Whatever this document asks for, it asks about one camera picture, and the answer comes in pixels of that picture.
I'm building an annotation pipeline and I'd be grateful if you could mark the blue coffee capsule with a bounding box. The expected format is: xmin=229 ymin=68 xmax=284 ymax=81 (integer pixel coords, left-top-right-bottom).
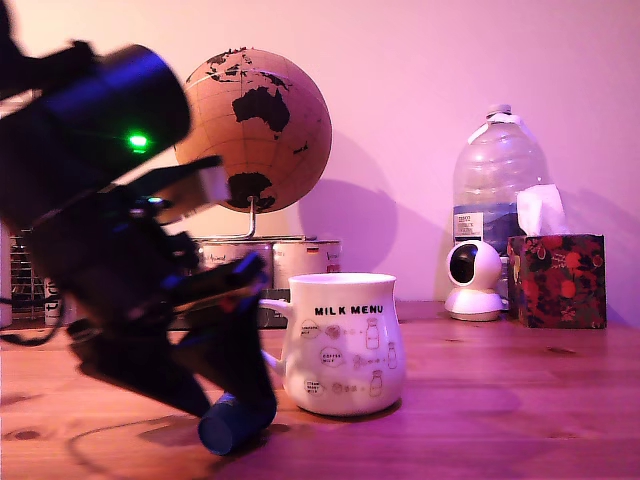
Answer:
xmin=197 ymin=392 xmax=278 ymax=457

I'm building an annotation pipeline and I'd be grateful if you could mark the white thrive tube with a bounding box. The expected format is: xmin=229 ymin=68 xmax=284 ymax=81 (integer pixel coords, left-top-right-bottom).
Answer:
xmin=43 ymin=277 xmax=65 ymax=327

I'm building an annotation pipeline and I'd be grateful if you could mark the white milk menu mug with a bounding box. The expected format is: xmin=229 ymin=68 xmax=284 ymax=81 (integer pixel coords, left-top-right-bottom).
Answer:
xmin=258 ymin=272 xmax=408 ymax=418

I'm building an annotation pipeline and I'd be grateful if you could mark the cork globe on metal stand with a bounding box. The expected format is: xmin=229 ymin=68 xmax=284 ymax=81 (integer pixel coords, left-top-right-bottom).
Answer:
xmin=173 ymin=46 xmax=334 ymax=244

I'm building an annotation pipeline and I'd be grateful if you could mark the large clear water bottle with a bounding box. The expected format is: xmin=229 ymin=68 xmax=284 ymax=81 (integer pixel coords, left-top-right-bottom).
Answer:
xmin=452 ymin=103 xmax=550 ymax=301

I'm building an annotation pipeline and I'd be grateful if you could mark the floral tissue box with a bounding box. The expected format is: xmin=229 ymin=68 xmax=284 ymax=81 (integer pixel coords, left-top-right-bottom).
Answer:
xmin=506 ymin=233 xmax=608 ymax=330

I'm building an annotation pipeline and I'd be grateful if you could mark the white tissue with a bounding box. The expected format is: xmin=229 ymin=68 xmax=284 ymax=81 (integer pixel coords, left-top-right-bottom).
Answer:
xmin=516 ymin=183 xmax=572 ymax=238

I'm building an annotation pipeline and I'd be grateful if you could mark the wire metal holder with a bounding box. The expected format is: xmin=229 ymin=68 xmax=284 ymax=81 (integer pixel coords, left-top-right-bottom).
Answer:
xmin=8 ymin=232 xmax=47 ymax=321

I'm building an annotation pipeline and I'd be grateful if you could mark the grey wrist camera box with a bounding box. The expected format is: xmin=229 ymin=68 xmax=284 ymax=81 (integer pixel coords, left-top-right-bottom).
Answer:
xmin=114 ymin=154 xmax=232 ymax=221

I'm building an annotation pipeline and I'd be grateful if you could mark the small white round camera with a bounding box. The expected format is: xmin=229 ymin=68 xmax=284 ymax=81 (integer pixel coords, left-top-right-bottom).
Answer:
xmin=444 ymin=240 xmax=506 ymax=322

